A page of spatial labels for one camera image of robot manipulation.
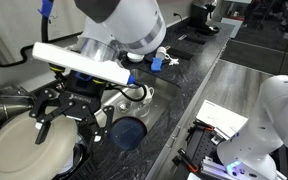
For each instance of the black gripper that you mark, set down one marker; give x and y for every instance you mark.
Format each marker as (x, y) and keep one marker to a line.
(80, 99)

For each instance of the black coffee machine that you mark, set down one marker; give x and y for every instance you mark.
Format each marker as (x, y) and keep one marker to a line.
(198, 16)

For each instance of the clear drinking glass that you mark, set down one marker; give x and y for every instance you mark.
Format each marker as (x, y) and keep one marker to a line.
(140, 108)

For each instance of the dark blue plate in sink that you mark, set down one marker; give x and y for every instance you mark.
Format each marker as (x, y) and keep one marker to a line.
(127, 132)

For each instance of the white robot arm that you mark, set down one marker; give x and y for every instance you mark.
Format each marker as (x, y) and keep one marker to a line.
(138, 26)

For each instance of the black orange tool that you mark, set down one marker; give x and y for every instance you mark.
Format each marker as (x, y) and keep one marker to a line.
(191, 166)

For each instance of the large cream plate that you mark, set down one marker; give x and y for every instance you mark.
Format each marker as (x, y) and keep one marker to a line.
(22, 159)

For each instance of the stainless steel pot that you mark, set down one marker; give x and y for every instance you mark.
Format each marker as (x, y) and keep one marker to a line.
(14, 100)

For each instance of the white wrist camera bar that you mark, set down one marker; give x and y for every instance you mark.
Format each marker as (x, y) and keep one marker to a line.
(107, 70)

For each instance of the black dish rack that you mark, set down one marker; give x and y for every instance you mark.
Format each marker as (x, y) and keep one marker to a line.
(82, 166)

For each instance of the cream mug in sink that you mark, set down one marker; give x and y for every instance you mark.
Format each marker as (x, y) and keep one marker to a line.
(148, 92)

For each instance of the steel paper towel dispenser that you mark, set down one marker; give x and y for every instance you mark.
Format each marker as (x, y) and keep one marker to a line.
(20, 25)

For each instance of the white bowl on counter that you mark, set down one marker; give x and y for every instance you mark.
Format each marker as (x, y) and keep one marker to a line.
(135, 58)

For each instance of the white printed mug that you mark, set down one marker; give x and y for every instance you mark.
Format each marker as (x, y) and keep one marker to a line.
(162, 53)

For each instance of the blue sponge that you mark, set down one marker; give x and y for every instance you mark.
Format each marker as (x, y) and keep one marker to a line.
(156, 65)

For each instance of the white box on cart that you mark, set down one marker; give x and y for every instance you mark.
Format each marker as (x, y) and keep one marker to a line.
(226, 122)

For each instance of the stainless steel sink basin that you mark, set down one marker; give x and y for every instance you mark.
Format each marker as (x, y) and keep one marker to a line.
(165, 93)

